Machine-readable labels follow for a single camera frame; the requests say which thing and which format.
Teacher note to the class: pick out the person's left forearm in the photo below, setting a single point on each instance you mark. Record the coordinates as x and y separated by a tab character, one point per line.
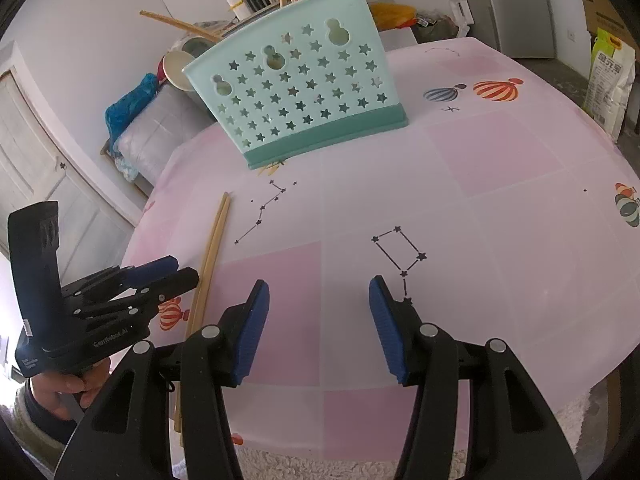
50	427

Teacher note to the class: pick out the silver refrigerator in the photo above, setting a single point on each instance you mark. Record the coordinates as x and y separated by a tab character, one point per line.
515	5

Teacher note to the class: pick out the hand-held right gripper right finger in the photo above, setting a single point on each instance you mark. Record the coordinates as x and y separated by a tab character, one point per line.
387	330

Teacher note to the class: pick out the translucent storage box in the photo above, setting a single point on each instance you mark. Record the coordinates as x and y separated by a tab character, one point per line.
160	135

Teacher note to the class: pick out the pile of wooden chopsticks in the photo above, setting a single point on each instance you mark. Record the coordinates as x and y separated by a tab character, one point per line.
212	245

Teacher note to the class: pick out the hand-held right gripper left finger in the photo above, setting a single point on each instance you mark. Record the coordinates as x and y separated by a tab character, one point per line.
252	330

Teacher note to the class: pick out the cardboard box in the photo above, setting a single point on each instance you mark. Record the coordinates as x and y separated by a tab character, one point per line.
605	10

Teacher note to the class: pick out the white wood-topped side table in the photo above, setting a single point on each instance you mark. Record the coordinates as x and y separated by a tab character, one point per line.
235	24

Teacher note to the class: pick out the person's left hand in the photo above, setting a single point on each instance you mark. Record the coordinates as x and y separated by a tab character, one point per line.
55	392

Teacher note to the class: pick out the white bottle with yellow label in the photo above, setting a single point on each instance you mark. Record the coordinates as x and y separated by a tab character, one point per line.
235	2

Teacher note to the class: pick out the white fluffy rug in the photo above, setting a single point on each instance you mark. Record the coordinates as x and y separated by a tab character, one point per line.
575	420

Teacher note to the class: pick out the floral patterned cloth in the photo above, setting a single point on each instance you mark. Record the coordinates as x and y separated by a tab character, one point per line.
125	166

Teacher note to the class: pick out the teal star-holed utensil holder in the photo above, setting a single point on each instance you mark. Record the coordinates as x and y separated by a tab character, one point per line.
300	85

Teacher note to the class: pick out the dark plastic bag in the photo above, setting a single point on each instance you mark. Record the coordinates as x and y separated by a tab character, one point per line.
435	25

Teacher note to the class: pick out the yellow plastic bag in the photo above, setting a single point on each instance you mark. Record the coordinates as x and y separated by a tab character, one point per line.
392	15

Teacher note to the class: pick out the white panelled door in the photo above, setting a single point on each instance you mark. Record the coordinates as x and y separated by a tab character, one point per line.
45	150

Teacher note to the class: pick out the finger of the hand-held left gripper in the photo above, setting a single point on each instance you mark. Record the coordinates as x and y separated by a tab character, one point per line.
160	266
175	280

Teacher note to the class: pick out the white and yellow rice bag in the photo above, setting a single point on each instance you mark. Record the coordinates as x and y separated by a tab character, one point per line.
607	85

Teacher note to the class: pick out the grey-green round object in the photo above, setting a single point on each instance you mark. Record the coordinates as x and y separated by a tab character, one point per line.
197	46

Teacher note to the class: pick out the blue plastic bag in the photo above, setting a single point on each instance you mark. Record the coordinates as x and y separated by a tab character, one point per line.
127	110

